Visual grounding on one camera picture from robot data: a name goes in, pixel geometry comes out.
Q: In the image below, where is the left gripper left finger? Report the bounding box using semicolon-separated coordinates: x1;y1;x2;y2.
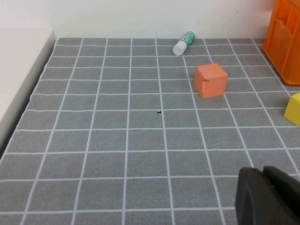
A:
235;167;291;225

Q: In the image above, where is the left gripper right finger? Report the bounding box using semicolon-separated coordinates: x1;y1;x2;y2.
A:
263;165;300;225

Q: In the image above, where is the orange plastic cutlery holder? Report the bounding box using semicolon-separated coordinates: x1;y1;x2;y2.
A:
261;0;300;87

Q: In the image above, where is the yellow foam cube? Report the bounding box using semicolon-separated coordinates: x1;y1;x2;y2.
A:
283;92;300;128

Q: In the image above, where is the orange foam cube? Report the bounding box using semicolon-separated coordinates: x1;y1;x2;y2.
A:
194;63;229;99

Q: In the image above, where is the grey checkered tablecloth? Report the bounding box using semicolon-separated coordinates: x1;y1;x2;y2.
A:
0;37;300;225

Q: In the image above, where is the white green glue stick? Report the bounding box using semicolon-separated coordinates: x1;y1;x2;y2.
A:
172;30;196;56

